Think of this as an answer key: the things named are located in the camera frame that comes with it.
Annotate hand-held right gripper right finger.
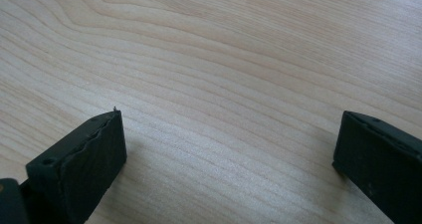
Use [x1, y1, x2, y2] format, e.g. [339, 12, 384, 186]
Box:
[331, 110, 422, 224]

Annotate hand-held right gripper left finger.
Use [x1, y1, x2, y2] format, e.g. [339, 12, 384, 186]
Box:
[19, 108, 128, 224]

